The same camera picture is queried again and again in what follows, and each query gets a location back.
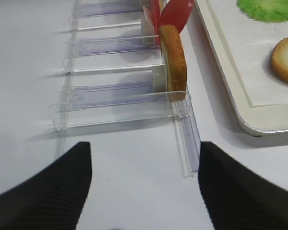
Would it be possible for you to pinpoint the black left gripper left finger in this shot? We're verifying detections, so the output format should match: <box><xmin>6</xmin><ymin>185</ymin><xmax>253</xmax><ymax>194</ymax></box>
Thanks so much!
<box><xmin>0</xmin><ymin>142</ymin><xmax>92</xmax><ymax>230</ymax></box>

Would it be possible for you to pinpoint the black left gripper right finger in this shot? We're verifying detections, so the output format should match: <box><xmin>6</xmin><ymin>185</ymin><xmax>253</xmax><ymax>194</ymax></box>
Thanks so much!
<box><xmin>198</xmin><ymin>142</ymin><xmax>288</xmax><ymax>230</ymax></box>

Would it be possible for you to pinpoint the red tomato slice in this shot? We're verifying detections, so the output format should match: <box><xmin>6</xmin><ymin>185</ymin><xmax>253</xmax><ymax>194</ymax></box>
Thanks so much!
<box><xmin>143</xmin><ymin>0</ymin><xmax>164</xmax><ymax>35</ymax></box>
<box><xmin>160</xmin><ymin>0</ymin><xmax>194</xmax><ymax>33</ymax></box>

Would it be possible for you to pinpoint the round green lettuce on tray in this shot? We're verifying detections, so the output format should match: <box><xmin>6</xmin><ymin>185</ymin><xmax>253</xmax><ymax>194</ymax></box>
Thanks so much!
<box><xmin>237</xmin><ymin>0</ymin><xmax>288</xmax><ymax>23</ymax></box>

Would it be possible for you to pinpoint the red tomato slice in rack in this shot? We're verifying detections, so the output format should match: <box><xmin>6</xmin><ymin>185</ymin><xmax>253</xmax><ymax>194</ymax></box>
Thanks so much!
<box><xmin>143</xmin><ymin>0</ymin><xmax>164</xmax><ymax>35</ymax></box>

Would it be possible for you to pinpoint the white metal tray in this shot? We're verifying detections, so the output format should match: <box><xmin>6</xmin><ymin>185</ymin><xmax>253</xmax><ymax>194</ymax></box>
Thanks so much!
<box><xmin>195</xmin><ymin>0</ymin><xmax>288</xmax><ymax>136</ymax></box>

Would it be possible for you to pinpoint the bottom bun slice on tray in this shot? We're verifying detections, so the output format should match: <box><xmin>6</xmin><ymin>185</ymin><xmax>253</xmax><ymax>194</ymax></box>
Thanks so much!
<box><xmin>271</xmin><ymin>37</ymin><xmax>288</xmax><ymax>83</ymax></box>

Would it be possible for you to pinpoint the clear acrylic left food rack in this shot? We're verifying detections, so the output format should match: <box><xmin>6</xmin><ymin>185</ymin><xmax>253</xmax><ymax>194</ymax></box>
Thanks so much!
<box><xmin>49</xmin><ymin>0</ymin><xmax>200</xmax><ymax>177</ymax></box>

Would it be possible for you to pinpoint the brown bun slice in left rack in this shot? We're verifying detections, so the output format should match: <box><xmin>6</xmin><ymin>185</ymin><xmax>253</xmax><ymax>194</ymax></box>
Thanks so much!
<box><xmin>159</xmin><ymin>24</ymin><xmax>187</xmax><ymax>102</ymax></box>

